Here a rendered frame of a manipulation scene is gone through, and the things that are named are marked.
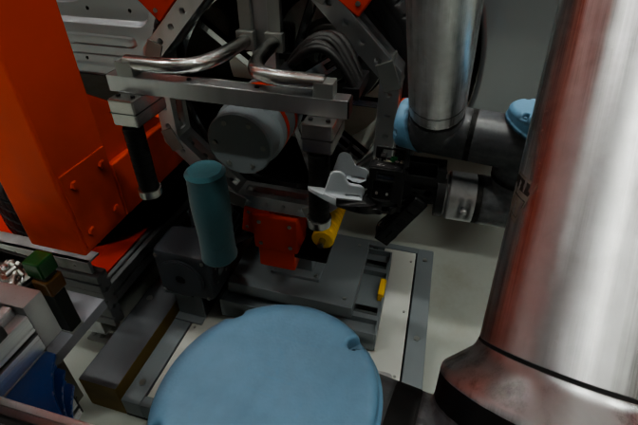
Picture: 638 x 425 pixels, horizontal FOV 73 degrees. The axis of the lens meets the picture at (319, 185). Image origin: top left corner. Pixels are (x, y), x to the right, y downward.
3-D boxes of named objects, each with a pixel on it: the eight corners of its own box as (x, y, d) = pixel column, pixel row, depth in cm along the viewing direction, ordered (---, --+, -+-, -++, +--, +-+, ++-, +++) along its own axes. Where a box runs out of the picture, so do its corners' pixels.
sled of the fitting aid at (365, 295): (389, 268, 159) (392, 249, 153) (373, 353, 131) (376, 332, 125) (263, 244, 170) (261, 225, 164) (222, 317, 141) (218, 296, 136)
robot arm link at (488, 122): (478, 109, 55) (461, 180, 62) (575, 125, 52) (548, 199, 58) (484, 88, 61) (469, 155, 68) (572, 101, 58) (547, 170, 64)
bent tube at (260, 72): (358, 59, 80) (361, -2, 74) (332, 101, 65) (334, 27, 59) (268, 51, 84) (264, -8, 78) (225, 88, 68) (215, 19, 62)
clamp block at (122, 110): (167, 107, 81) (161, 81, 78) (139, 129, 74) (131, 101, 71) (144, 104, 82) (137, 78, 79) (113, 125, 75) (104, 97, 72)
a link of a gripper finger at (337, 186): (308, 162, 68) (366, 166, 67) (308, 193, 71) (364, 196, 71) (305, 173, 65) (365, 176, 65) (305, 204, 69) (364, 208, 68)
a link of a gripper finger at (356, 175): (321, 142, 73) (373, 154, 70) (321, 172, 77) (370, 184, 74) (313, 151, 71) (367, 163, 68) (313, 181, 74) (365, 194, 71)
